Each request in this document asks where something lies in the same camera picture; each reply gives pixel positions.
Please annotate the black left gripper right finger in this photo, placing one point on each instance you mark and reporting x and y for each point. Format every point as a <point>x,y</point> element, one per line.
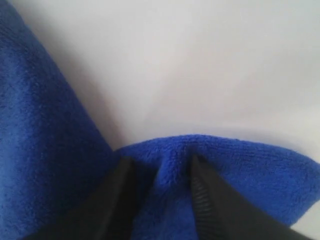
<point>250,197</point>

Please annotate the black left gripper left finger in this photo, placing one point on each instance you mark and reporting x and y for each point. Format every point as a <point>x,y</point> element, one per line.
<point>106,215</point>

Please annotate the blue microfibre cloth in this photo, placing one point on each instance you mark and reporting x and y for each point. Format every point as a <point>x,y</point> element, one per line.
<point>53,157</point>

